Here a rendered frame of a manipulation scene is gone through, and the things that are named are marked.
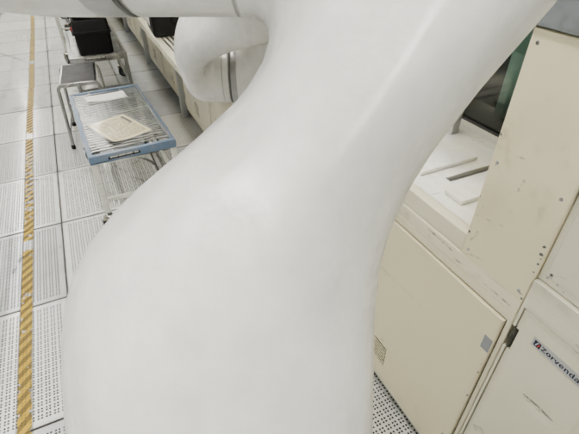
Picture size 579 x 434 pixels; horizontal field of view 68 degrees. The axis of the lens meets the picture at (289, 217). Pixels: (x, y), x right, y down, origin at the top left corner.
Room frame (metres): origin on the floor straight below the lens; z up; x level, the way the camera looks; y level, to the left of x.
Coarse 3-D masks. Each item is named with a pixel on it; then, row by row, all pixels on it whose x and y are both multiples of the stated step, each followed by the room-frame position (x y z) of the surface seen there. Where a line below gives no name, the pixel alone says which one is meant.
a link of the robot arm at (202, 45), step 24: (192, 24) 0.48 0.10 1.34; (216, 24) 0.45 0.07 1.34; (240, 24) 0.43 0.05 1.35; (264, 24) 0.42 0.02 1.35; (192, 48) 0.47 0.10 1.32; (216, 48) 0.46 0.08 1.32; (240, 48) 0.46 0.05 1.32; (192, 72) 0.49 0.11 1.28; (216, 72) 0.54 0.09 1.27; (216, 96) 0.54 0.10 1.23
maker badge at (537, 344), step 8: (536, 344) 0.52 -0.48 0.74; (544, 344) 0.51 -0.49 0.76; (544, 352) 0.50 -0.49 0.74; (552, 352) 0.49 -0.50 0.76; (552, 360) 0.48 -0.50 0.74; (560, 360) 0.47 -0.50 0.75; (560, 368) 0.47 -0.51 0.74; (568, 368) 0.46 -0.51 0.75; (568, 376) 0.45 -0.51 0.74; (576, 376) 0.44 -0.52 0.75; (576, 384) 0.43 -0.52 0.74
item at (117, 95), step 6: (120, 90) 2.60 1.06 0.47; (90, 96) 2.50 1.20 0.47; (96, 96) 2.50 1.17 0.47; (102, 96) 2.50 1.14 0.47; (108, 96) 2.50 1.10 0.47; (114, 96) 2.50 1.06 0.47; (120, 96) 2.50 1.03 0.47; (126, 96) 2.51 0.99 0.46; (90, 102) 2.42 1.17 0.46; (96, 102) 2.42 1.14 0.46
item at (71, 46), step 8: (64, 32) 4.06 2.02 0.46; (112, 32) 4.02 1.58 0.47; (72, 40) 3.78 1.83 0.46; (112, 40) 3.78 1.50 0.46; (72, 48) 3.55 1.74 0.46; (120, 48) 3.55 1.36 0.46; (72, 56) 3.34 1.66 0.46; (88, 56) 3.34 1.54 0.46; (96, 56) 3.36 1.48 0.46; (104, 56) 3.38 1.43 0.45; (112, 56) 3.40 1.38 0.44; (120, 56) 3.43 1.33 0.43; (72, 64) 3.28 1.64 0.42; (120, 64) 4.24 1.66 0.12; (128, 64) 3.46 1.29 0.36; (120, 72) 4.21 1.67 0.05; (128, 72) 3.45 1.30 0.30; (128, 80) 3.46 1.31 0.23; (80, 88) 3.29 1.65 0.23; (96, 88) 3.35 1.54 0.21
